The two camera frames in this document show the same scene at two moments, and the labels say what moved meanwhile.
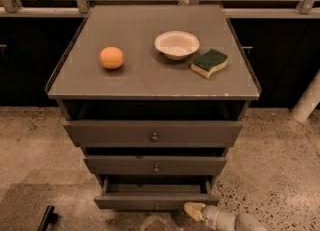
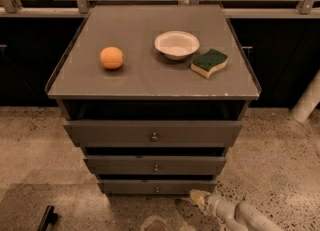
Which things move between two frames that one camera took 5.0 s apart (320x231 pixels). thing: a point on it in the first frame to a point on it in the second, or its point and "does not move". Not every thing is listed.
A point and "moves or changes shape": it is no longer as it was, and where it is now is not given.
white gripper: x=210 y=215 to x=212 y=202
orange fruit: x=111 y=57 does not move
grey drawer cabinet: x=154 y=96 does not move
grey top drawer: x=154 y=133 does not move
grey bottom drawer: x=156 y=192 moves or changes shape
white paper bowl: x=176 y=45 does not move
